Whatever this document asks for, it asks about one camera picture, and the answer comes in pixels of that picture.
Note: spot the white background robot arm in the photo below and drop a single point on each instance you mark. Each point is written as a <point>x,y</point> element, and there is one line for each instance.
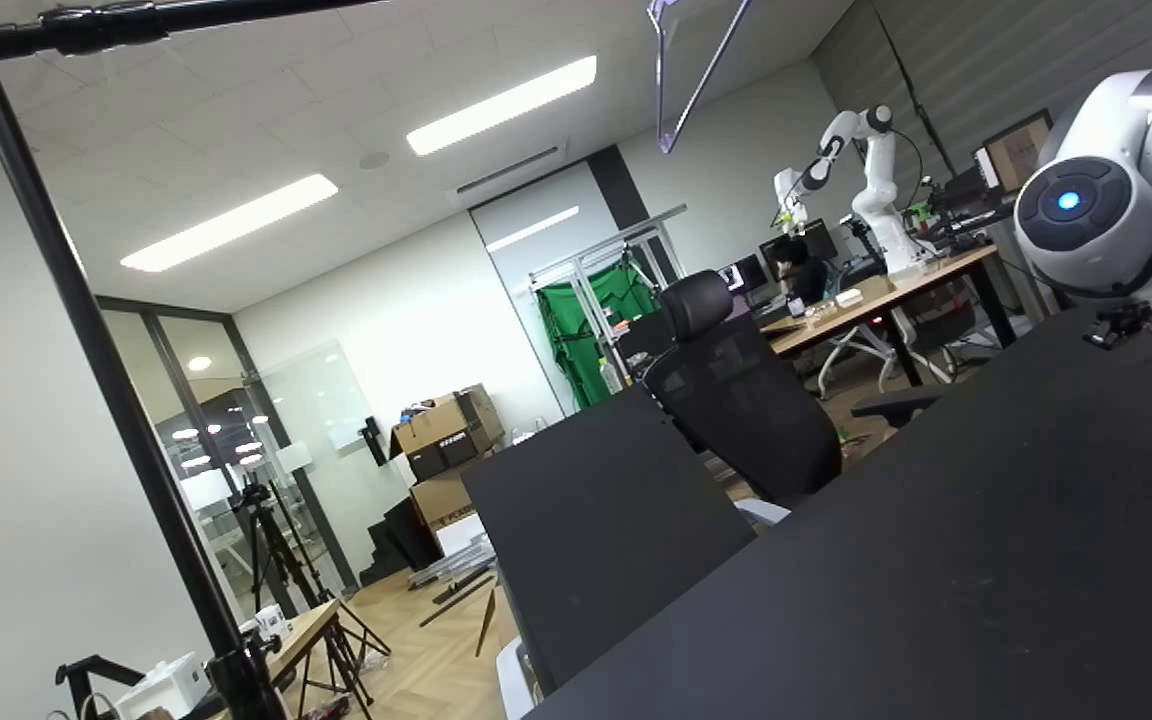
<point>886,175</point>

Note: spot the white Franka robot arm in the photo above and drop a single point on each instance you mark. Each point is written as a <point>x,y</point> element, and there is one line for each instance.
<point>1091,207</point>

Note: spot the purple clothes hanger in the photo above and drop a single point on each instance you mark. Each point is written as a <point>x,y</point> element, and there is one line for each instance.
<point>702,76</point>

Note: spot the green hanging cloth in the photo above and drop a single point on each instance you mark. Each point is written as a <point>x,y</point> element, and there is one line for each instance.
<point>573,335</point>

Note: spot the stacked cardboard boxes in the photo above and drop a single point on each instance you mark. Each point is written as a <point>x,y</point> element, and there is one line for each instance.
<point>451,440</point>

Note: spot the black flat board panel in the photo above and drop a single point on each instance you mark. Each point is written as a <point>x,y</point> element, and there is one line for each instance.
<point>603,525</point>

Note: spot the black mesh office chair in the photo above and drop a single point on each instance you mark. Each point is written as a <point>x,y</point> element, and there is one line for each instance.
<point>749,402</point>

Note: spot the long ceiling light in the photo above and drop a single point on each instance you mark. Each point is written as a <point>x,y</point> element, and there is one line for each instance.
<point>229,220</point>
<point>503,107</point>

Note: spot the wooden top desk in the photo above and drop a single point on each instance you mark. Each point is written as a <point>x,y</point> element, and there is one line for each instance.
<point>890,289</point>

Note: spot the wooden folding stool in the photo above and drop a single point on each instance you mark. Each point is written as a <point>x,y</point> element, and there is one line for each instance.
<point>318,640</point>

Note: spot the computer monitor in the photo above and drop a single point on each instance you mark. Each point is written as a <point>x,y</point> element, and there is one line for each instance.
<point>1011,151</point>

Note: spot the black camera tripod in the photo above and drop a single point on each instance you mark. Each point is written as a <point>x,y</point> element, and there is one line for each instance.
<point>260,525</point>

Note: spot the black camera stand frame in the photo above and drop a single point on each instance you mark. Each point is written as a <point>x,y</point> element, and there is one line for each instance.
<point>75,292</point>

